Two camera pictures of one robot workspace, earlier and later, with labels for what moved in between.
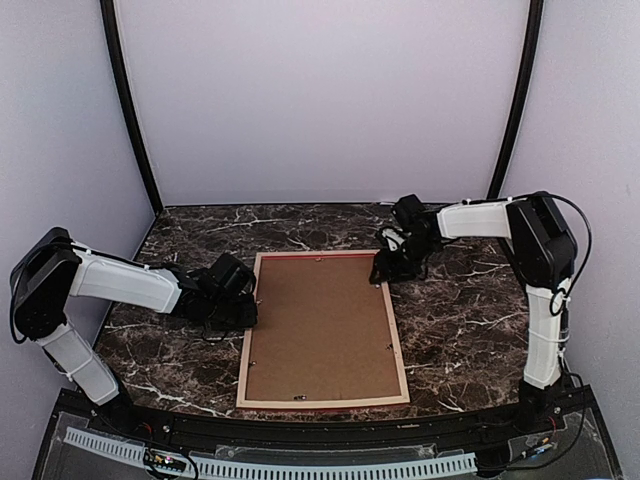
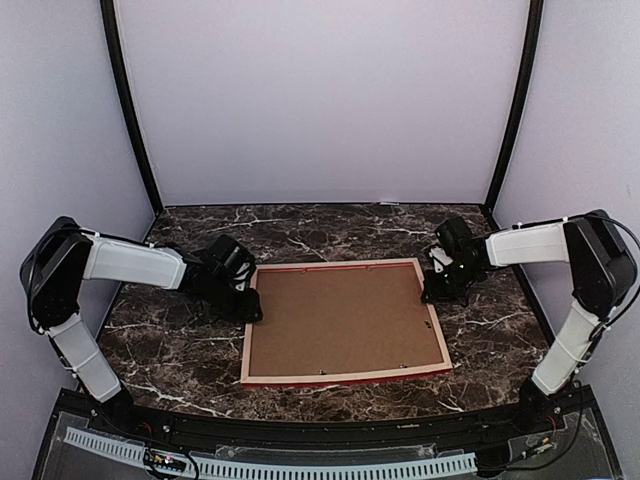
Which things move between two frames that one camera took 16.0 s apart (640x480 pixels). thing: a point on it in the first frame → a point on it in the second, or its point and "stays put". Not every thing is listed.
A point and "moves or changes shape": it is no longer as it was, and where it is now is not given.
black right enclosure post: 533,40 stays put
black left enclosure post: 117,54 stays put
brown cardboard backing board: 320,331 moves or changes shape
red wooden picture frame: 326,338 moves or changes shape
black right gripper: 390,269 → 435,294
